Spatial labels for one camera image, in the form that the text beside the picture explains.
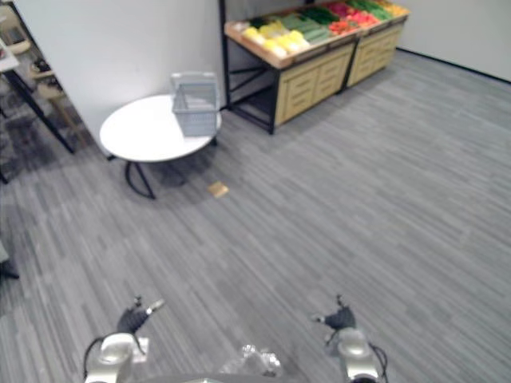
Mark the round white table black legs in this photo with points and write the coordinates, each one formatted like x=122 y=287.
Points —
x=147 y=131

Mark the wooden produce stand black frame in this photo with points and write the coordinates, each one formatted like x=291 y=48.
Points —
x=307 y=84

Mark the white desk black legs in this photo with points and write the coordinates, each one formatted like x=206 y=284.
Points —
x=24 y=88

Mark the brass floor socket plate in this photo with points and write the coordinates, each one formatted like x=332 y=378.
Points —
x=218 y=189

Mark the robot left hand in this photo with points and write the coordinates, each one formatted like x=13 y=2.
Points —
x=131 y=318

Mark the orange yellow vegetables pile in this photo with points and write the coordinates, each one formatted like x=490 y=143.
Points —
x=393 y=7

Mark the dark green vegetables pile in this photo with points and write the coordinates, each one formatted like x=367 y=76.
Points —
x=319 y=15

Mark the robot left silver arm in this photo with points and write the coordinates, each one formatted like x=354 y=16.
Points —
x=113 y=355

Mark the light green vegetables pile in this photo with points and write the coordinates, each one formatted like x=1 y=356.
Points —
x=307 y=27

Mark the red orange vegetables pile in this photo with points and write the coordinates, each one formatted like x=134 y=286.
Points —
x=342 y=26

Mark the pink red vegetables pile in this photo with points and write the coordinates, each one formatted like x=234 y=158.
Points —
x=355 y=14

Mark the wooden produce stand with drawers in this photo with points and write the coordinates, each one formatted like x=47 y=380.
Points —
x=375 y=52

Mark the beige stool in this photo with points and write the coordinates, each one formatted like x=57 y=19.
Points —
x=52 y=89

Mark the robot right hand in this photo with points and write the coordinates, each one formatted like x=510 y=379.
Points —
x=341 y=318

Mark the bright green vegetables pile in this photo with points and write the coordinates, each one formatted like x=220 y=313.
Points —
x=371 y=9

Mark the grey plastic shopping basket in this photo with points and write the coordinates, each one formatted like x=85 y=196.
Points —
x=197 y=113

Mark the robot right silver arm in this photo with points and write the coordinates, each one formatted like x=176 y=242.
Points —
x=355 y=351

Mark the black furniture base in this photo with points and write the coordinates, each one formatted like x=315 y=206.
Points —
x=7 y=267

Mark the beige chair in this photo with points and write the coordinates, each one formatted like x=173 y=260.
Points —
x=14 y=34

